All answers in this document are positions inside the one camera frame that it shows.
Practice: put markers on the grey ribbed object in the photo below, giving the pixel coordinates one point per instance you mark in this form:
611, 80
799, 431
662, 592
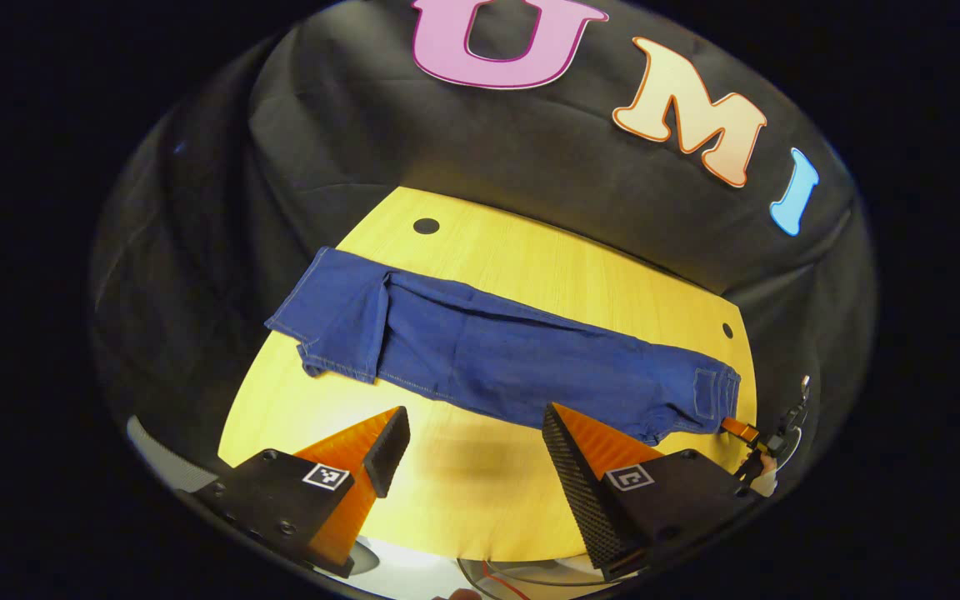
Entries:
167, 457

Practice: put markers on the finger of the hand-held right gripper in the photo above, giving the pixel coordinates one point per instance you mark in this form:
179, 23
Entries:
740, 430

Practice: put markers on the black backdrop cloth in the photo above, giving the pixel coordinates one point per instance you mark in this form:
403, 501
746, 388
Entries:
347, 133

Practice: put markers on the blue denim jeans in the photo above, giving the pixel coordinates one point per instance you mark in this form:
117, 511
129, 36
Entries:
488, 350

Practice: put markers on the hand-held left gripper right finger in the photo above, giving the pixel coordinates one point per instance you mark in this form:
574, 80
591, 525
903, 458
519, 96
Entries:
580, 492

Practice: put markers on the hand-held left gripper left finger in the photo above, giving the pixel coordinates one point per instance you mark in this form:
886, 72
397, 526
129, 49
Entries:
388, 454

